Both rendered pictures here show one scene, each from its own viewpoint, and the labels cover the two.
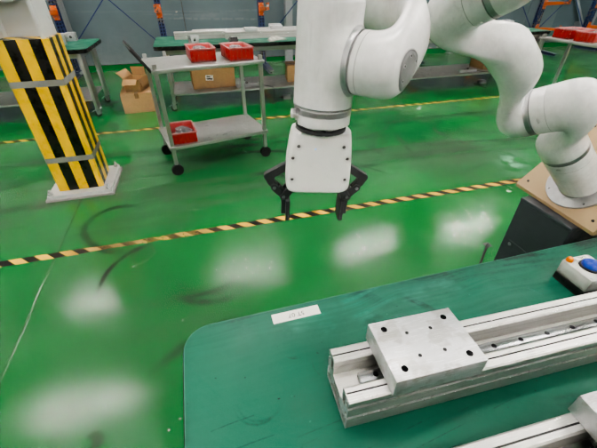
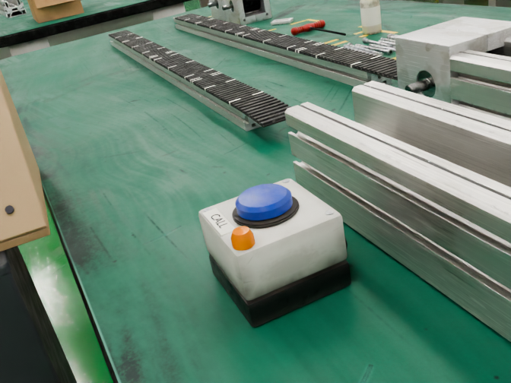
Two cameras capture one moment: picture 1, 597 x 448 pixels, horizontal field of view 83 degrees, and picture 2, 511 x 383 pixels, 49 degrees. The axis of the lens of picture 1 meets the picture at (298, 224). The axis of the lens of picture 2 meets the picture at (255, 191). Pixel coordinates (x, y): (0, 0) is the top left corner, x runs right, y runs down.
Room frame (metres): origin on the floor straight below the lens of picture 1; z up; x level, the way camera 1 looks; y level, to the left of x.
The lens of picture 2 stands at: (0.63, -0.35, 1.03)
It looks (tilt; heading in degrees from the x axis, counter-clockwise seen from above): 26 degrees down; 264
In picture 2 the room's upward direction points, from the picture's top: 11 degrees counter-clockwise
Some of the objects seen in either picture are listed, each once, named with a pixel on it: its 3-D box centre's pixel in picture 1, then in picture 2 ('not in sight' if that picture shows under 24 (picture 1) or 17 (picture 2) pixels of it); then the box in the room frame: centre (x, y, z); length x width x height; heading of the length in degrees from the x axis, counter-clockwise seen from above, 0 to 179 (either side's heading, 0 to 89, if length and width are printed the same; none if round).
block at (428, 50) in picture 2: not in sight; (449, 74); (0.34, -0.93, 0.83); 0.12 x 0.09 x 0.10; 14
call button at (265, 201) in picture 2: (591, 266); (265, 206); (0.60, -0.70, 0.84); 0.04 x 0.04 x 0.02
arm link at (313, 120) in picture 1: (320, 114); not in sight; (0.50, -0.03, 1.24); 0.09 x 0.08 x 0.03; 94
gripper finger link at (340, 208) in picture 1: (347, 200); not in sight; (0.50, -0.08, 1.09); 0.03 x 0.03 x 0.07; 4
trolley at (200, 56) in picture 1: (203, 103); not in sight; (3.09, 0.85, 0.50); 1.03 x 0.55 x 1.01; 118
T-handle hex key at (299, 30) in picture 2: not in sight; (324, 30); (0.32, -1.49, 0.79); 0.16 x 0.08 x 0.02; 103
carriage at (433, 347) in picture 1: (421, 352); not in sight; (0.35, -0.21, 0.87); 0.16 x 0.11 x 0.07; 104
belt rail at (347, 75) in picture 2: not in sight; (245, 39); (0.47, -1.55, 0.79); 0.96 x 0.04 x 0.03; 104
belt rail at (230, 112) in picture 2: not in sight; (161, 62); (0.66, -1.51, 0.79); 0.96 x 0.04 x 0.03; 104
